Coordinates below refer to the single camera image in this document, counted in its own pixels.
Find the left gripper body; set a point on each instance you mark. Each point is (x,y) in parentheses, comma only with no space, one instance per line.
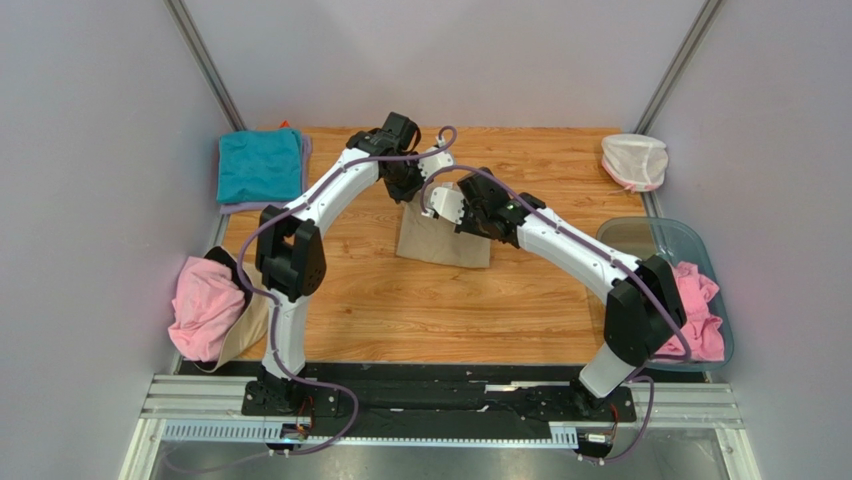
(405,180)

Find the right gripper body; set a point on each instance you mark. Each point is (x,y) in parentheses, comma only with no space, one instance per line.
(468,217)

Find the beige t-shirt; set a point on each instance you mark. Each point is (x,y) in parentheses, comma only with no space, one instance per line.
(434,240)

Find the clear teal plastic bin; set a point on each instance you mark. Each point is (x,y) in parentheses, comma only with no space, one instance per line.
(676,242)

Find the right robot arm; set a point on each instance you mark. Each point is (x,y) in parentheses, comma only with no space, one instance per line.
(643,308)

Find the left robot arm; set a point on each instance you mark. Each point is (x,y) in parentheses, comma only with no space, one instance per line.
(290,253)

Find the white mesh laundry bag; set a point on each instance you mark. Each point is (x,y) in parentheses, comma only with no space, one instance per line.
(638,163)

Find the teal folded t-shirt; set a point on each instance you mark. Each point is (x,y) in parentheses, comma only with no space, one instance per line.
(259,165)

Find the beige cloth at left edge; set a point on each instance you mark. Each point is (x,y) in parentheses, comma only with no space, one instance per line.
(248,328)

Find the pink cloth at left edge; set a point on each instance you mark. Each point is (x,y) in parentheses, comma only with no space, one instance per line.
(206,305)

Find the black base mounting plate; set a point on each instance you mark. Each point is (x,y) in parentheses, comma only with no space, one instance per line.
(434,401)

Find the pink t-shirt in bin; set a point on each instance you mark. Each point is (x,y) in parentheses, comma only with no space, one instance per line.
(702,327)

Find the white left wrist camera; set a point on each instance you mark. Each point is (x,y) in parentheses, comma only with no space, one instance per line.
(436,158)

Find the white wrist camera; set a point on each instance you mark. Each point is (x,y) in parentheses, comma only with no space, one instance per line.
(445,204)
(436,158)

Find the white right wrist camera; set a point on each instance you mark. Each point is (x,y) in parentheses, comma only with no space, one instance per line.
(445,204)

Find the right aluminium corner post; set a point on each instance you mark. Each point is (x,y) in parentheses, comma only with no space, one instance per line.
(699,28)

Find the aluminium corner post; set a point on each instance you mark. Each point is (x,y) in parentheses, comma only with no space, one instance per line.
(193,38)
(699,28)

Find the left aluminium corner post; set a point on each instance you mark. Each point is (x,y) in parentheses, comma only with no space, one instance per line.
(193,38)

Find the aluminium frame rail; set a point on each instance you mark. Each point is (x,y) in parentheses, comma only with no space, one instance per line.
(690,428)

